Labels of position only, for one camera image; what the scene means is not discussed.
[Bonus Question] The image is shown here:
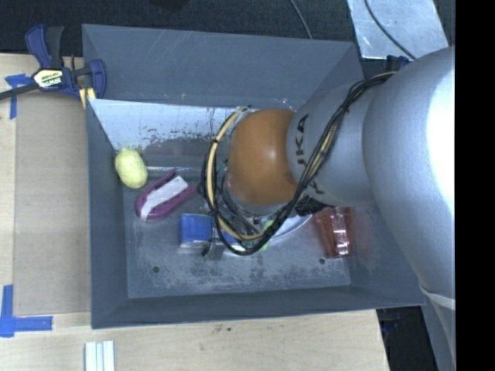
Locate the blue rectangular block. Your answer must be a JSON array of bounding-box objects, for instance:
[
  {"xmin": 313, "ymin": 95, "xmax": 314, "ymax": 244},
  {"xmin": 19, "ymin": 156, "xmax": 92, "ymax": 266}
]
[{"xmin": 177, "ymin": 213, "xmax": 237, "ymax": 253}]

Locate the grey metal bin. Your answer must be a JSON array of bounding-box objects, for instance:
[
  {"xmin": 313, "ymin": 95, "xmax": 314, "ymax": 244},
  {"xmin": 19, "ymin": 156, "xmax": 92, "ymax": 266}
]
[{"xmin": 80, "ymin": 23, "xmax": 428, "ymax": 330}]

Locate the purple and white brush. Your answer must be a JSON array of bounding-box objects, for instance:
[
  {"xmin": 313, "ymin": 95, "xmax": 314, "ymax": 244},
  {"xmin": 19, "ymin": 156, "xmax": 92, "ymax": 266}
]
[{"xmin": 135, "ymin": 168, "xmax": 198, "ymax": 223}]

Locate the yellow lemon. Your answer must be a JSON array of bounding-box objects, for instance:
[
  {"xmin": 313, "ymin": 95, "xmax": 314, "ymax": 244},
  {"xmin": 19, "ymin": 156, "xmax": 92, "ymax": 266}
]
[{"xmin": 114, "ymin": 146, "xmax": 149, "ymax": 190}]

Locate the clear orange plastic cup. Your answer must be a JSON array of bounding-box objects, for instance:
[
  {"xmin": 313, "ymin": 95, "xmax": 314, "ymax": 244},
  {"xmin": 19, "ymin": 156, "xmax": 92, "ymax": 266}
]
[{"xmin": 312, "ymin": 206, "xmax": 355, "ymax": 260}]

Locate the pale wood board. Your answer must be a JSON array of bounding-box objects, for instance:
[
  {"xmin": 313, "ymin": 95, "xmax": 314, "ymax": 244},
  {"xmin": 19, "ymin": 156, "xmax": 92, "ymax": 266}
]
[{"xmin": 12, "ymin": 94, "xmax": 94, "ymax": 317}]

